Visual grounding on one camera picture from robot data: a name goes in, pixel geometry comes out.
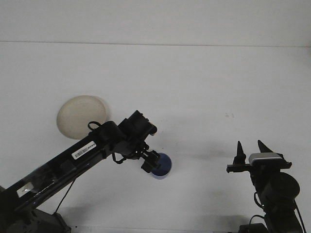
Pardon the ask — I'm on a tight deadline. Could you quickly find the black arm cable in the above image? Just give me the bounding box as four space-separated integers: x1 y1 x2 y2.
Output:
55 120 149 215
249 191 307 231

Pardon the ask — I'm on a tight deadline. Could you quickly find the pale round plate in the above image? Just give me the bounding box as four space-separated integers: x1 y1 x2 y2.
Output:
56 95 109 140

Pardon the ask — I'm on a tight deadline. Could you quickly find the pale blue cup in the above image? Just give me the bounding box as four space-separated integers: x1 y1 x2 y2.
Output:
152 152 173 181

